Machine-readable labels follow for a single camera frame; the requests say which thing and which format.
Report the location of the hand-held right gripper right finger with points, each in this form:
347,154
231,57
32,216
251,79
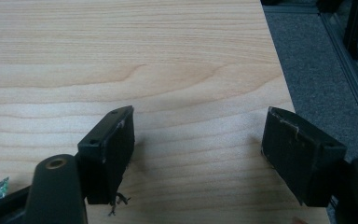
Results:
298,155

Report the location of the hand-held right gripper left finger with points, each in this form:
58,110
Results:
108,155

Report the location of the grey aluminium frame rail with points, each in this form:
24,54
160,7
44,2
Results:
351,71

